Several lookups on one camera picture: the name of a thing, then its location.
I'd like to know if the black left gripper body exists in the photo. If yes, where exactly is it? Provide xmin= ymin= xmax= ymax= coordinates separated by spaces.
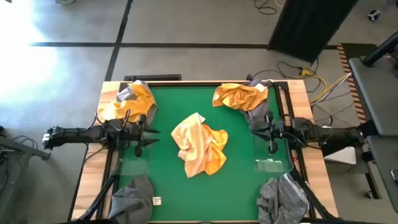
xmin=124 ymin=114 xmax=147 ymax=150

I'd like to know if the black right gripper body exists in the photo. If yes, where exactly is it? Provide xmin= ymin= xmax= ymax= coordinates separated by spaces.
xmin=266 ymin=111 xmax=294 ymax=144

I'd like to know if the dark gray microfiber towel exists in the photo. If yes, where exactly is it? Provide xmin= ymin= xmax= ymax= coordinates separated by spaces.
xmin=239 ymin=78 xmax=276 ymax=131

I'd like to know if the light gray microfiber towel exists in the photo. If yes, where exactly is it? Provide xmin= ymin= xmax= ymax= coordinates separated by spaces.
xmin=116 ymin=80 xmax=159 ymax=126

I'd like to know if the pale orange plaid towel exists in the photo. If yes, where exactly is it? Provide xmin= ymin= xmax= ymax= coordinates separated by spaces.
xmin=170 ymin=112 xmax=218 ymax=179

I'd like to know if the plain gray towel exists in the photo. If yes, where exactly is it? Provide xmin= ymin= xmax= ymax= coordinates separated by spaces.
xmin=108 ymin=174 xmax=155 ymax=224

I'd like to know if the gray plaid towel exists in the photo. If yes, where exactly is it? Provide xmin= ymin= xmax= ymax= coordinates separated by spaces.
xmin=256 ymin=172 xmax=310 ymax=224

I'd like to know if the clear plastic basket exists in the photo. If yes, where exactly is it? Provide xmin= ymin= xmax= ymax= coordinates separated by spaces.
xmin=251 ymin=132 xmax=295 ymax=175
xmin=112 ymin=132 xmax=154 ymax=179

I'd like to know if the black flat bar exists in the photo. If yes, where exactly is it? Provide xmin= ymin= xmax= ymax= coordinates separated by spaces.
xmin=123 ymin=73 xmax=182 ymax=82

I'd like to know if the white box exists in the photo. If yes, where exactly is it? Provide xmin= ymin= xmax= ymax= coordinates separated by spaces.
xmin=323 ymin=146 xmax=358 ymax=166

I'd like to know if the green table mat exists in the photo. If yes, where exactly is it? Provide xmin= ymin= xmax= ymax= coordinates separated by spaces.
xmin=104 ymin=80 xmax=312 ymax=223
xmin=115 ymin=84 xmax=295 ymax=222

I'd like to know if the black partition panel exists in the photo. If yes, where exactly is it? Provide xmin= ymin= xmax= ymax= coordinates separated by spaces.
xmin=268 ymin=0 xmax=359 ymax=65

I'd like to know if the dark gray desk top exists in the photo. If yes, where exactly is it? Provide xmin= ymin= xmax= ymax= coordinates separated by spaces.
xmin=366 ymin=135 xmax=398 ymax=213

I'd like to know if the hazard striped floor mat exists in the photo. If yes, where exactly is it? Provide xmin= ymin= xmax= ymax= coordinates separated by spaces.
xmin=337 ymin=42 xmax=379 ymax=124

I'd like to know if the black round pole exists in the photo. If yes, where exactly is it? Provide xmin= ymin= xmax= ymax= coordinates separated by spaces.
xmin=363 ymin=30 xmax=398 ymax=68

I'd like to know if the chair caster wheel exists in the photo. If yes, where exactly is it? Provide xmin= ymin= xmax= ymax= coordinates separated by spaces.
xmin=368 ymin=9 xmax=382 ymax=22

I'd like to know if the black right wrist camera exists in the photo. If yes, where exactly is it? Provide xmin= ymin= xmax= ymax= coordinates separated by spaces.
xmin=268 ymin=139 xmax=279 ymax=156

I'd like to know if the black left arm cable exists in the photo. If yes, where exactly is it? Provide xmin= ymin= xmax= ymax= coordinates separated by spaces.
xmin=94 ymin=108 xmax=131 ymax=133

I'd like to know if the yellow floor cable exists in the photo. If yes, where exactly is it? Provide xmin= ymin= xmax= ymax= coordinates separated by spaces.
xmin=300 ymin=67 xmax=352 ymax=105

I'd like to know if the black frame strut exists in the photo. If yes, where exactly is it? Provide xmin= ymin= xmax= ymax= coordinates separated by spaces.
xmin=76 ymin=174 xmax=121 ymax=222
xmin=290 ymin=169 xmax=338 ymax=220

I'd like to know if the black coiled floor cable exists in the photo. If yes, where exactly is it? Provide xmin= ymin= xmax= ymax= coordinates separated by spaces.
xmin=254 ymin=0 xmax=278 ymax=16

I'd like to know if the gray metal desk frame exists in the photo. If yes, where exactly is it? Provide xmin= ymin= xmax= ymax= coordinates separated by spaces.
xmin=0 ymin=126 xmax=52 ymax=224

